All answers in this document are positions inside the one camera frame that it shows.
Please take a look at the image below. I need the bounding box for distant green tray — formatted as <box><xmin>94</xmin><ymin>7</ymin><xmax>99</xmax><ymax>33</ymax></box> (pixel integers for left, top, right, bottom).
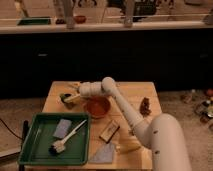
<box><xmin>17</xmin><ymin>17</ymin><xmax>51</xmax><ymax>26</ymax></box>

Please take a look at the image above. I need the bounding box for pine cone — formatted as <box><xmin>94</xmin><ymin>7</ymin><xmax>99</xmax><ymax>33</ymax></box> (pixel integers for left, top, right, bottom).
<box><xmin>139</xmin><ymin>97</ymin><xmax>151</xmax><ymax>117</ymax></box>

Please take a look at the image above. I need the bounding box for blue sponge in tray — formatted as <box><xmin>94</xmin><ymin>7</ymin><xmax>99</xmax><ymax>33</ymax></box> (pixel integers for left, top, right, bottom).
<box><xmin>53</xmin><ymin>119</ymin><xmax>71</xmax><ymax>139</ymax></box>

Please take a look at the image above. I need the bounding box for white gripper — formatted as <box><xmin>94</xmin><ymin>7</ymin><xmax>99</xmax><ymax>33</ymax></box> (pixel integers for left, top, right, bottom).
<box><xmin>64</xmin><ymin>82</ymin><xmax>104</xmax><ymax>103</ymax></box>

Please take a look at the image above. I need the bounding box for wooden block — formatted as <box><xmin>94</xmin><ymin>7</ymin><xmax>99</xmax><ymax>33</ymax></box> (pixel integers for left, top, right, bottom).
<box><xmin>99</xmin><ymin>120</ymin><xmax>120</xmax><ymax>143</ymax></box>

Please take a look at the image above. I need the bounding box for yellow banana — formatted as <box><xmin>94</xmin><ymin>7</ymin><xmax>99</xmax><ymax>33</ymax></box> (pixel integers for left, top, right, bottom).
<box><xmin>116</xmin><ymin>143</ymin><xmax>141</xmax><ymax>154</ymax></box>

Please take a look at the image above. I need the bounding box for green plastic tray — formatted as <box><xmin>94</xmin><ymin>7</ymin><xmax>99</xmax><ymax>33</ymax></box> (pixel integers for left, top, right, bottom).
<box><xmin>18</xmin><ymin>113</ymin><xmax>91</xmax><ymax>166</ymax></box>

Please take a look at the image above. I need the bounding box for distant red bowl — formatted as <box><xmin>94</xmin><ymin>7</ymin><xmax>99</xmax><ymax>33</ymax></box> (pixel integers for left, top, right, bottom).
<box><xmin>74</xmin><ymin>15</ymin><xmax>86</xmax><ymax>24</ymax></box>

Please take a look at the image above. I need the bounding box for silver fork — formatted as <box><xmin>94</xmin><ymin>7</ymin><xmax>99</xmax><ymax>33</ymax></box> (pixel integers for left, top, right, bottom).
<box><xmin>129</xmin><ymin>130</ymin><xmax>134</xmax><ymax>136</ymax></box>

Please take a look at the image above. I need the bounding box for grey blue cloth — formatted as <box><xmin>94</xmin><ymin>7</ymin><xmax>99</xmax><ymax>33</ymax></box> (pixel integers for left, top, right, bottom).
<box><xmin>89</xmin><ymin>143</ymin><xmax>115</xmax><ymax>164</ymax></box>

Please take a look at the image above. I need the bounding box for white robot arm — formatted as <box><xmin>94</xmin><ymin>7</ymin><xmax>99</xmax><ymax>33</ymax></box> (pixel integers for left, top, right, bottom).
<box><xmin>77</xmin><ymin>77</ymin><xmax>192</xmax><ymax>171</ymax></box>

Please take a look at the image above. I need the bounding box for black cable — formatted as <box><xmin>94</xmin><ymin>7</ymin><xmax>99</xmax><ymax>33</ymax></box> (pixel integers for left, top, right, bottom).
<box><xmin>0</xmin><ymin>117</ymin><xmax>24</xmax><ymax>140</ymax></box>

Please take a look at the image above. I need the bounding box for white dish brush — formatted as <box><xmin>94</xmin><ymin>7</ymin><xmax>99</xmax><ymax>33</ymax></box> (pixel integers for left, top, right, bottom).
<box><xmin>49</xmin><ymin>120</ymin><xmax>86</xmax><ymax>155</ymax></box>

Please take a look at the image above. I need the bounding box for small metal cup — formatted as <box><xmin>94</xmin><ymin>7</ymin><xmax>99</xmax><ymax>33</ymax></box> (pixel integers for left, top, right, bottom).
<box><xmin>60</xmin><ymin>93</ymin><xmax>75</xmax><ymax>109</ymax></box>

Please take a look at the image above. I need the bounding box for orange plastic bowl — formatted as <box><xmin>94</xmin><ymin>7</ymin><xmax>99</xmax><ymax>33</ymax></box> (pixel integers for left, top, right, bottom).
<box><xmin>84</xmin><ymin>97</ymin><xmax>111</xmax><ymax>119</ymax></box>

